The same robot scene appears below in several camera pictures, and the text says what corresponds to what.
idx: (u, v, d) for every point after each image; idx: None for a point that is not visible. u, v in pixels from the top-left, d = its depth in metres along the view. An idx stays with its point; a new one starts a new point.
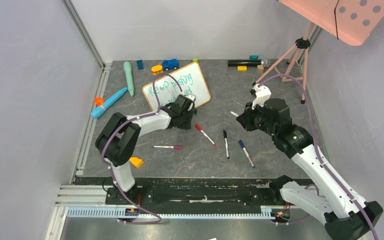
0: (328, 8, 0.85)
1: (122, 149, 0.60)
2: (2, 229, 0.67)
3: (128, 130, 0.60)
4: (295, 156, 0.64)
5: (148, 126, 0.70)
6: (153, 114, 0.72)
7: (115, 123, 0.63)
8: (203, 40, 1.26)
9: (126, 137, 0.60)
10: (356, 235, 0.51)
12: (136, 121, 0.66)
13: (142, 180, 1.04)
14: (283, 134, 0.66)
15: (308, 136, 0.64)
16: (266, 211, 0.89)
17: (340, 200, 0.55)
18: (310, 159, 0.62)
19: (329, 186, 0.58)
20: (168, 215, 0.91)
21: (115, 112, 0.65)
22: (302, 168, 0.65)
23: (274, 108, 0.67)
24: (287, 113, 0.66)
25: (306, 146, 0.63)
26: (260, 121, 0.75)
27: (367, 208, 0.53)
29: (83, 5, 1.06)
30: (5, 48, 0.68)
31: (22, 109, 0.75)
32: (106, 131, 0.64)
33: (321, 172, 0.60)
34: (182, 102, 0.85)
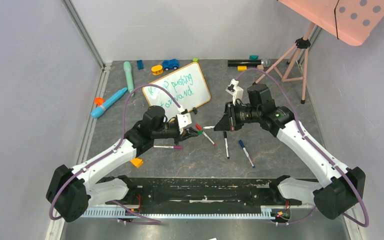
0: (328, 8, 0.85)
1: (71, 208, 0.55)
2: (2, 230, 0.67)
3: (74, 188, 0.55)
4: (279, 133, 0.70)
5: (104, 171, 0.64)
6: (110, 153, 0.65)
7: (59, 179, 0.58)
8: (203, 40, 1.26)
9: (72, 197, 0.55)
10: (341, 200, 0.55)
12: (83, 173, 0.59)
13: (142, 179, 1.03)
14: (267, 114, 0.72)
15: (291, 113, 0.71)
16: (266, 211, 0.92)
17: (323, 167, 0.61)
18: (292, 134, 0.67)
19: (312, 156, 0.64)
20: (168, 215, 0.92)
21: (59, 166, 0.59)
22: (287, 143, 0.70)
23: (256, 90, 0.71)
24: (267, 94, 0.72)
25: (288, 122, 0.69)
26: (246, 111, 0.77)
27: (349, 173, 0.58)
29: (83, 6, 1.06)
30: (4, 47, 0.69)
31: (22, 109, 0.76)
32: (51, 188, 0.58)
33: (303, 145, 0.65)
34: (149, 123, 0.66)
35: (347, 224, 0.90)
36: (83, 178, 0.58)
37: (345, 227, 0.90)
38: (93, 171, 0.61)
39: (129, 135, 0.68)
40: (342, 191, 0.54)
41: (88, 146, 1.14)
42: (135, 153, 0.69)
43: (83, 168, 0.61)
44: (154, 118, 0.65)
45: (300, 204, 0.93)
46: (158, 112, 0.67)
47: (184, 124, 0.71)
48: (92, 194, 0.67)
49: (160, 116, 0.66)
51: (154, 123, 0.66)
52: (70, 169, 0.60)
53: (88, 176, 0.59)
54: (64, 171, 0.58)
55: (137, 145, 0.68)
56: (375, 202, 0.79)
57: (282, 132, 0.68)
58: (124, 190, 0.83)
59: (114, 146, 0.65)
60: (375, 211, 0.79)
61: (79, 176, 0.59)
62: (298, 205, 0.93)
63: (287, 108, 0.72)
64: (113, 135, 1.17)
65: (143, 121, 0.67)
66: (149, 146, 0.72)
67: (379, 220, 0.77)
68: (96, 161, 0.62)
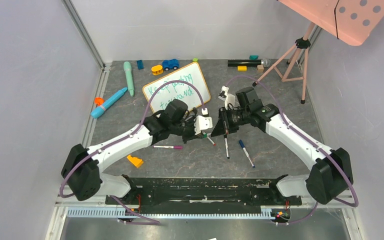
0: (328, 9, 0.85)
1: (83, 188, 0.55)
2: (2, 230, 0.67)
3: (88, 168, 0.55)
4: (267, 127, 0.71)
5: (118, 155, 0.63)
6: (126, 138, 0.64)
7: (75, 157, 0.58)
8: (203, 40, 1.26)
9: (85, 177, 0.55)
10: (329, 180, 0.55)
12: (98, 154, 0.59)
13: (142, 180, 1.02)
14: (254, 111, 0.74)
15: (276, 109, 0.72)
16: (266, 211, 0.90)
17: (308, 151, 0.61)
18: (278, 125, 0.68)
19: (297, 142, 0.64)
20: (167, 214, 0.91)
21: (76, 144, 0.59)
22: (275, 136, 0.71)
23: (242, 92, 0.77)
24: (253, 94, 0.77)
25: (273, 116, 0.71)
26: (237, 113, 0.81)
27: (333, 154, 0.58)
29: (83, 6, 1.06)
30: (4, 47, 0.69)
31: (22, 109, 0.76)
32: (67, 165, 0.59)
33: (289, 133, 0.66)
34: (172, 112, 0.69)
35: (347, 224, 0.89)
36: (97, 159, 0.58)
37: (345, 227, 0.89)
38: (108, 153, 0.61)
39: (147, 121, 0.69)
40: (327, 170, 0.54)
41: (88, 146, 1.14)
42: (151, 141, 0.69)
43: (98, 149, 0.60)
44: (178, 109, 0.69)
45: (300, 204, 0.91)
46: (182, 105, 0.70)
47: (205, 124, 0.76)
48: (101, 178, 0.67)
49: (184, 108, 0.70)
51: (176, 115, 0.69)
52: (86, 149, 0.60)
53: (102, 158, 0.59)
54: (80, 150, 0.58)
55: (154, 132, 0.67)
56: (374, 202, 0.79)
57: (269, 125, 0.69)
58: (126, 188, 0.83)
59: (131, 131, 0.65)
60: (375, 211, 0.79)
61: (94, 156, 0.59)
62: (298, 205, 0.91)
63: (274, 105, 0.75)
64: (113, 135, 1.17)
65: (166, 110, 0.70)
66: (164, 136, 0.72)
67: (379, 220, 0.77)
68: (112, 143, 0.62)
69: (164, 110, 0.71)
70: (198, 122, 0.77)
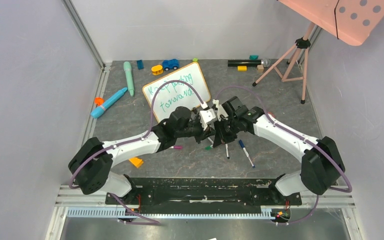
0: (328, 8, 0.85)
1: (91, 181, 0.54)
2: (2, 230, 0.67)
3: (101, 162, 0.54)
4: (256, 129, 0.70)
5: (128, 154, 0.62)
6: (138, 139, 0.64)
7: (90, 149, 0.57)
8: (203, 40, 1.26)
9: (96, 171, 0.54)
10: (319, 169, 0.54)
12: (112, 149, 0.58)
13: (142, 180, 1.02)
14: (241, 117, 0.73)
15: (260, 110, 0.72)
16: (266, 211, 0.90)
17: (295, 144, 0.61)
18: (264, 123, 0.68)
19: (283, 137, 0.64)
20: (167, 214, 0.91)
21: (92, 137, 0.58)
22: (264, 136, 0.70)
23: (225, 103, 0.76)
24: (237, 102, 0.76)
25: (259, 117, 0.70)
26: (228, 123, 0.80)
27: (320, 143, 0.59)
29: (83, 6, 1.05)
30: (4, 47, 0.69)
31: (22, 109, 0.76)
32: (79, 156, 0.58)
33: (275, 130, 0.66)
34: (175, 123, 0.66)
35: (347, 225, 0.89)
36: (112, 153, 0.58)
37: (345, 227, 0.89)
38: (122, 150, 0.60)
39: (155, 130, 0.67)
40: (315, 159, 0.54)
41: None
42: (157, 148, 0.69)
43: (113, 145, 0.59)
44: (180, 119, 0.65)
45: (300, 204, 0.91)
46: (186, 113, 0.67)
47: (208, 118, 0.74)
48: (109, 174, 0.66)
49: (186, 117, 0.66)
51: (180, 124, 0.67)
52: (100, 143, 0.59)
53: (116, 154, 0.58)
54: (96, 143, 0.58)
55: (162, 140, 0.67)
56: (374, 203, 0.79)
57: (256, 126, 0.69)
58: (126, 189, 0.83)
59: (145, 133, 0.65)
60: (375, 211, 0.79)
61: (108, 150, 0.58)
62: (298, 205, 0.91)
63: (258, 107, 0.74)
64: (113, 135, 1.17)
65: (169, 120, 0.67)
66: (170, 144, 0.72)
67: (379, 220, 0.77)
68: (126, 141, 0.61)
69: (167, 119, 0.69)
70: (202, 119, 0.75)
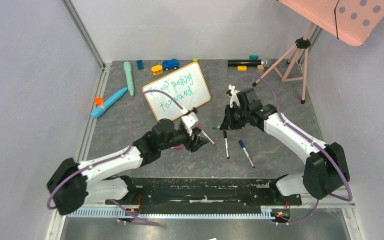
0: (328, 8, 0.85)
1: (66, 203, 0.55)
2: (2, 230, 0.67)
3: (75, 185, 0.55)
4: (265, 126, 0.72)
5: (106, 174, 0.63)
6: (118, 157, 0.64)
7: (65, 170, 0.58)
8: (203, 40, 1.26)
9: (72, 192, 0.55)
10: (323, 173, 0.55)
12: (88, 170, 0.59)
13: (141, 180, 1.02)
14: (253, 111, 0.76)
15: (274, 108, 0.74)
16: (266, 211, 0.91)
17: (303, 145, 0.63)
18: (275, 122, 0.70)
19: (292, 137, 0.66)
20: (168, 214, 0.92)
21: (68, 158, 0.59)
22: (273, 133, 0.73)
23: (242, 93, 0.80)
24: (253, 95, 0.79)
25: (270, 114, 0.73)
26: (239, 113, 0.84)
27: (327, 147, 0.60)
29: (83, 6, 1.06)
30: (4, 47, 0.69)
31: (22, 109, 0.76)
32: (54, 178, 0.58)
33: (284, 130, 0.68)
34: (157, 137, 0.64)
35: (347, 225, 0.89)
36: (87, 175, 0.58)
37: (345, 227, 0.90)
38: (98, 170, 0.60)
39: (137, 144, 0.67)
40: (321, 163, 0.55)
41: (89, 146, 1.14)
42: (140, 163, 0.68)
43: (89, 165, 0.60)
44: (162, 133, 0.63)
45: (300, 204, 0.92)
46: (169, 127, 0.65)
47: (190, 121, 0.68)
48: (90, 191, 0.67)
49: (169, 131, 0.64)
51: (162, 137, 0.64)
52: (76, 163, 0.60)
53: (92, 175, 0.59)
54: (71, 164, 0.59)
55: (144, 155, 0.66)
56: (375, 203, 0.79)
57: (266, 123, 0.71)
58: (122, 192, 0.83)
59: (123, 151, 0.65)
60: (375, 211, 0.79)
61: (84, 172, 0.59)
62: (298, 205, 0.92)
63: (272, 105, 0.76)
64: (113, 135, 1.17)
65: (152, 133, 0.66)
66: (155, 157, 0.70)
67: (379, 220, 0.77)
68: (103, 161, 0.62)
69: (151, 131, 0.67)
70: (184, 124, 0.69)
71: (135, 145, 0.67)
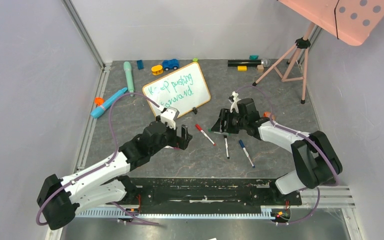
0: (328, 8, 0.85)
1: (55, 219, 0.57)
2: (1, 230, 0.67)
3: (59, 202, 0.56)
4: (260, 133, 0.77)
5: (93, 185, 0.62)
6: (102, 167, 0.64)
7: (49, 188, 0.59)
8: (203, 40, 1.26)
9: (57, 209, 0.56)
10: (306, 156, 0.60)
12: (71, 185, 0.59)
13: (142, 180, 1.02)
14: (249, 121, 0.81)
15: (267, 118, 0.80)
16: (266, 211, 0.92)
17: (289, 138, 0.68)
18: (266, 126, 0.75)
19: (280, 134, 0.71)
20: (168, 214, 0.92)
21: (50, 175, 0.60)
22: (267, 138, 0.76)
23: (242, 103, 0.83)
24: (252, 106, 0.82)
25: (263, 122, 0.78)
26: (237, 118, 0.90)
27: (311, 135, 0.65)
29: (83, 6, 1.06)
30: (5, 47, 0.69)
31: (22, 109, 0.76)
32: (41, 195, 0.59)
33: (275, 131, 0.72)
34: (148, 139, 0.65)
35: (347, 225, 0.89)
36: (70, 191, 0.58)
37: (345, 227, 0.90)
38: (82, 184, 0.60)
39: (125, 147, 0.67)
40: (302, 146, 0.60)
41: (89, 146, 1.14)
42: (129, 168, 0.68)
43: (73, 179, 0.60)
44: (154, 135, 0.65)
45: (300, 204, 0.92)
46: (159, 129, 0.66)
47: (170, 114, 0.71)
48: (82, 201, 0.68)
49: (160, 133, 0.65)
51: (152, 140, 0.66)
52: (60, 180, 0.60)
53: (75, 190, 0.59)
54: (54, 181, 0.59)
55: (132, 159, 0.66)
56: (375, 202, 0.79)
57: (260, 129, 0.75)
58: (119, 194, 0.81)
59: (108, 160, 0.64)
60: (375, 211, 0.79)
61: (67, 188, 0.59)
62: (298, 205, 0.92)
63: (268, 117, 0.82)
64: (113, 135, 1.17)
65: (143, 135, 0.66)
66: (144, 161, 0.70)
67: (379, 220, 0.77)
68: (86, 174, 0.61)
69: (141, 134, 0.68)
70: (166, 119, 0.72)
71: (121, 149, 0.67)
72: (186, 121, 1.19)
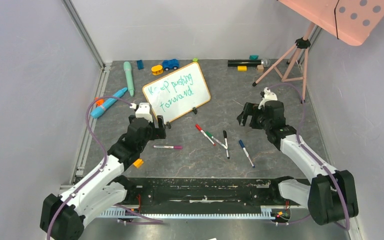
0: (328, 8, 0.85)
1: (67, 234, 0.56)
2: (1, 229, 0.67)
3: (66, 216, 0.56)
4: (281, 144, 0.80)
5: (93, 192, 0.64)
6: (98, 173, 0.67)
7: (50, 208, 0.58)
8: (203, 40, 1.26)
9: (66, 223, 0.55)
10: (325, 194, 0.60)
12: (72, 198, 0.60)
13: (142, 180, 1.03)
14: (274, 129, 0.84)
15: (293, 130, 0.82)
16: (266, 211, 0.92)
17: (312, 168, 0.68)
18: (291, 141, 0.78)
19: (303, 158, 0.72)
20: (168, 214, 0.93)
21: (47, 195, 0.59)
22: (287, 153, 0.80)
23: (271, 106, 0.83)
24: (280, 112, 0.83)
25: (289, 135, 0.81)
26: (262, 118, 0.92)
27: (337, 174, 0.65)
29: (83, 6, 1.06)
30: (5, 47, 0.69)
31: (22, 108, 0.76)
32: (44, 218, 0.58)
33: (298, 150, 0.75)
34: (134, 135, 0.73)
35: None
36: (73, 203, 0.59)
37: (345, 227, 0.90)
38: (83, 194, 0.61)
39: (114, 150, 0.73)
40: (324, 184, 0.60)
41: (89, 146, 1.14)
42: (123, 167, 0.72)
43: (72, 193, 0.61)
44: (138, 129, 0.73)
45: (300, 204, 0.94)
46: (141, 124, 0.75)
47: (144, 109, 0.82)
48: (86, 212, 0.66)
49: (144, 126, 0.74)
51: (138, 135, 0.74)
52: (59, 197, 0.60)
53: (78, 201, 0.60)
54: (53, 200, 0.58)
55: (124, 158, 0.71)
56: (375, 202, 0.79)
57: (283, 141, 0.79)
58: (121, 194, 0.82)
59: (101, 165, 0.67)
60: (375, 211, 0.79)
61: (70, 202, 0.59)
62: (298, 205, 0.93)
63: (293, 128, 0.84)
64: (113, 135, 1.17)
65: (128, 134, 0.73)
66: (135, 158, 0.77)
67: (380, 220, 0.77)
68: (84, 184, 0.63)
69: (125, 134, 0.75)
70: (142, 114, 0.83)
71: (111, 152, 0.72)
72: (187, 121, 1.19)
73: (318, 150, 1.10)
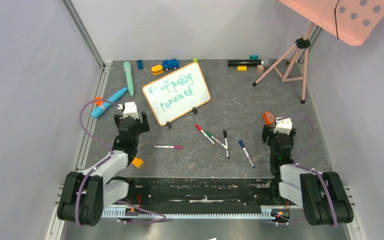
0: (328, 9, 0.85)
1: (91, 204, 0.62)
2: (2, 229, 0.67)
3: (93, 183, 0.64)
4: (281, 173, 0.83)
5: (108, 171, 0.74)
6: (109, 157, 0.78)
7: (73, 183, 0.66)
8: (203, 40, 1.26)
9: (93, 190, 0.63)
10: (315, 190, 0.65)
12: (95, 171, 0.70)
13: (142, 180, 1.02)
14: (277, 162, 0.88)
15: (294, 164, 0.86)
16: (266, 211, 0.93)
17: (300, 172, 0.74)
18: (287, 165, 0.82)
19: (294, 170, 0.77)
20: (168, 214, 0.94)
21: (68, 174, 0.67)
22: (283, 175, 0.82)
23: (280, 142, 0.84)
24: (288, 150, 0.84)
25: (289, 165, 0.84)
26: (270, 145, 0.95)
27: (324, 175, 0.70)
29: (83, 6, 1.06)
30: (5, 47, 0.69)
31: (22, 109, 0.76)
32: (66, 196, 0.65)
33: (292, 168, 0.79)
34: (127, 134, 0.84)
35: (347, 225, 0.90)
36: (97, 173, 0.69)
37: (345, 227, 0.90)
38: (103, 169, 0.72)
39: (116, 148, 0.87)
40: (311, 180, 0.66)
41: (89, 146, 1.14)
42: (128, 161, 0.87)
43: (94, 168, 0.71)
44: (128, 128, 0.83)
45: None
46: (130, 122, 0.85)
47: (131, 108, 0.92)
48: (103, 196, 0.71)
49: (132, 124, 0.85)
51: (130, 133, 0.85)
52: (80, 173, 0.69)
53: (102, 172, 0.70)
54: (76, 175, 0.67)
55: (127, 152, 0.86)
56: (375, 202, 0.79)
57: (281, 168, 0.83)
58: (125, 186, 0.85)
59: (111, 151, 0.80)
60: (375, 211, 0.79)
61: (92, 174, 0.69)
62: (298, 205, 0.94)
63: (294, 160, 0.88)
64: (113, 135, 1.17)
65: (121, 134, 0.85)
66: (135, 149, 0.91)
67: (379, 220, 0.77)
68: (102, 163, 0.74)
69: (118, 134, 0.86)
70: (129, 113, 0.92)
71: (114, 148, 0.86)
72: (187, 121, 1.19)
73: (318, 150, 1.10)
